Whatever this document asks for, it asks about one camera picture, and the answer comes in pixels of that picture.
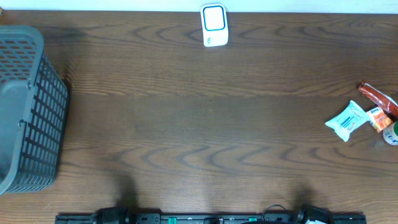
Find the teal tissue pack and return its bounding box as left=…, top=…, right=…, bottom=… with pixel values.
left=325, top=100, right=370, bottom=142

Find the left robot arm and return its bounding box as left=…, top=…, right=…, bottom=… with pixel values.
left=91, top=207, right=130, bottom=224

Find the orange snack bar wrapper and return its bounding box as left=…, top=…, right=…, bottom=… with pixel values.
left=358, top=80, right=397, bottom=117

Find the grey plastic mesh basket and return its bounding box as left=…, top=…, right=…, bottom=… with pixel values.
left=1, top=26, right=70, bottom=194

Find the green lid jar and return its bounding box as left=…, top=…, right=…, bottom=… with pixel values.
left=382, top=121, right=398, bottom=146

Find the white barcode scanner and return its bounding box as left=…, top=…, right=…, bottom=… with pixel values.
left=200, top=3, right=229, bottom=47

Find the small orange snack packet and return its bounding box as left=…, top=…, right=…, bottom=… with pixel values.
left=366, top=106, right=392, bottom=133

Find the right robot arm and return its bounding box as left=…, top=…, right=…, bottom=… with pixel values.
left=295, top=205, right=333, bottom=224

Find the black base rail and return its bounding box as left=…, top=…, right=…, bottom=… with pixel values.
left=55, top=212, right=368, bottom=224

